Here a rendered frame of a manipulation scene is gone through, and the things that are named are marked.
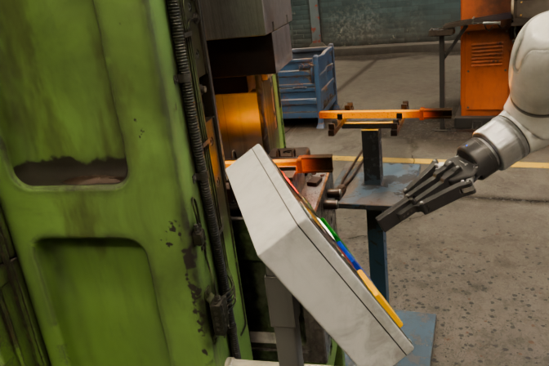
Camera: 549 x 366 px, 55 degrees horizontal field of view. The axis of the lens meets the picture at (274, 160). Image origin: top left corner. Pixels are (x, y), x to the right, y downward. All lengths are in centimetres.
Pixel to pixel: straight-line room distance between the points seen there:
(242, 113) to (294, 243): 104
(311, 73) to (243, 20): 399
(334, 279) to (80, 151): 67
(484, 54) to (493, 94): 36
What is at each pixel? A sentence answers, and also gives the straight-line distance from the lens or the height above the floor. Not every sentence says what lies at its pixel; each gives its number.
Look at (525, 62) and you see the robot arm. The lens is 92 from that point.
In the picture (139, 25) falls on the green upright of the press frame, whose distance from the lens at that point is 100.
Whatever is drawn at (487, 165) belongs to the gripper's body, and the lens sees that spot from 102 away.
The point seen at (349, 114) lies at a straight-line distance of 192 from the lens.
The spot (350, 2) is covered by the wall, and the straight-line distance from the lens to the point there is 924.
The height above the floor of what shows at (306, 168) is 99.
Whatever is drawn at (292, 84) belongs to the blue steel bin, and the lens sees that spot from 524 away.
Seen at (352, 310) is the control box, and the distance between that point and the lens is 75.
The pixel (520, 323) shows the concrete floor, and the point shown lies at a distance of 253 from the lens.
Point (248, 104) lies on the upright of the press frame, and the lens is 166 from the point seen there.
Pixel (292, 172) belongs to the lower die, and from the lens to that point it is 140.
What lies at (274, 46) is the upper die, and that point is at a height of 133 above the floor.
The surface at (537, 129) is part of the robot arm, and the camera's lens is 103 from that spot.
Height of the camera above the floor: 149
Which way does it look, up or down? 19 degrees down
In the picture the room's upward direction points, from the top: 7 degrees counter-clockwise
